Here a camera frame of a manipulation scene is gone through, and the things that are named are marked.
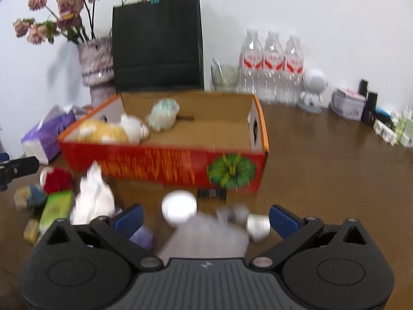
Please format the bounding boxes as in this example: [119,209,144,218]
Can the purple cloth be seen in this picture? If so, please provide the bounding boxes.
[130,226,156,251]

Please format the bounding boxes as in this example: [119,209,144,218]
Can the silver small can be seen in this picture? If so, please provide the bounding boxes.
[246,213,271,243]

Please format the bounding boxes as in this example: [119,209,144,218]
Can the yellow blue snack packet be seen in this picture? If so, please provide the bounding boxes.
[14,184,47,210]

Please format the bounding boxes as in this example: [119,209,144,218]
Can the white tissue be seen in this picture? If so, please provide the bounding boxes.
[70,161,115,225]

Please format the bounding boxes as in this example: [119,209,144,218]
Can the white round lid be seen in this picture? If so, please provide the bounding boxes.
[161,190,197,227]

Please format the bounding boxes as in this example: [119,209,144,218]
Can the green snack packet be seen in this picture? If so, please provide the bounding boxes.
[39,190,74,234]

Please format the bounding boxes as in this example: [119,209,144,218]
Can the clear plastic bag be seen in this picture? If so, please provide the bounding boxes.
[157,206,249,264]

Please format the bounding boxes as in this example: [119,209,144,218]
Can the red crinkled wrapper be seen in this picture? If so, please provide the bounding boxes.
[39,167,74,195]

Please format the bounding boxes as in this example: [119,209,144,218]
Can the purple tissue pack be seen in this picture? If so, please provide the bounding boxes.
[21,106,76,165]

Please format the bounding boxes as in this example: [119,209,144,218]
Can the yellow white plush toy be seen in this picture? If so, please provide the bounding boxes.
[76,114,150,144]

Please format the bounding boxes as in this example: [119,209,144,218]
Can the red orange cardboard box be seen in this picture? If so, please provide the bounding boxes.
[59,91,269,193]

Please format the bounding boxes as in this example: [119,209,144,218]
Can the green bubble wrap bundle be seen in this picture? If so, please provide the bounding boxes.
[146,98,180,132]

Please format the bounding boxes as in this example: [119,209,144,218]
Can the black cosmetic tube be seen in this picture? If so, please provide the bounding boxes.
[361,92,378,127]

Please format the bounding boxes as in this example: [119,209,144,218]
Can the small tin box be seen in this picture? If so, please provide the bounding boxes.
[330,88,366,122]

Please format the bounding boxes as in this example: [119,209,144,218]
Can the purple ceramic vase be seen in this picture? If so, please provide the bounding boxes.
[77,36,116,109]

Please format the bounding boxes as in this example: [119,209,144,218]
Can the white robot figurine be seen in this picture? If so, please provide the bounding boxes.
[298,68,328,114]

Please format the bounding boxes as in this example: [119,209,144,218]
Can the middle water bottle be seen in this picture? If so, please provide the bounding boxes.
[263,30,284,102]

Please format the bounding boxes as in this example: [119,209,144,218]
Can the water bottle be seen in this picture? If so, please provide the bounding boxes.
[239,29,263,94]
[284,34,305,104]
[263,30,284,102]

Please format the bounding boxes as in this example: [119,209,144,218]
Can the white small bottles cluster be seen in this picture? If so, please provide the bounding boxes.
[373,106,413,148]

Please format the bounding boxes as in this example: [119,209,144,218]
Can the left water bottle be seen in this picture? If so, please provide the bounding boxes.
[239,29,263,94]

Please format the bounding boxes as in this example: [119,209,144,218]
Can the right water bottle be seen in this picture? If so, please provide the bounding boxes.
[284,34,305,104]

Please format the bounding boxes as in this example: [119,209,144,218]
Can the glass cup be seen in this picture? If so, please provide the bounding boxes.
[211,59,239,93]

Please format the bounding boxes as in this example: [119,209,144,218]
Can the dried pink roses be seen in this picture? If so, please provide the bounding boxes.
[13,0,100,45]

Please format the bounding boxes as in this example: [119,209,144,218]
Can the black paper bag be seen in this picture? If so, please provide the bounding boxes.
[112,0,204,92]

